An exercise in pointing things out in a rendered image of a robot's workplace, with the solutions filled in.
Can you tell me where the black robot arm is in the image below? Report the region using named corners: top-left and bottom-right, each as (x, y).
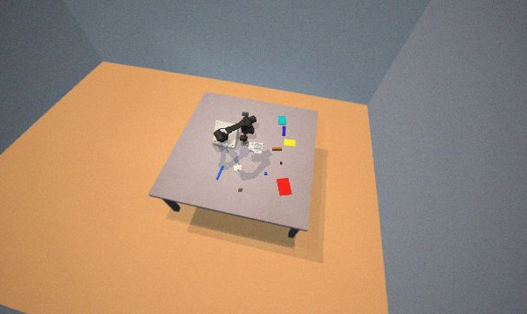
top-left (214, 115), bottom-right (257, 143)

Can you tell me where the red flat square plate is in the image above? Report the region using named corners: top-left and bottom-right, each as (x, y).
top-left (277, 178), bottom-right (292, 195)

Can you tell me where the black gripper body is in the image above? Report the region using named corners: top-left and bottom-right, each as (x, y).
top-left (240, 127), bottom-right (248, 141)

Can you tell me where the yellow flat rectangular plate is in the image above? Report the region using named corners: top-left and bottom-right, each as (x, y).
top-left (284, 139), bottom-right (295, 147)

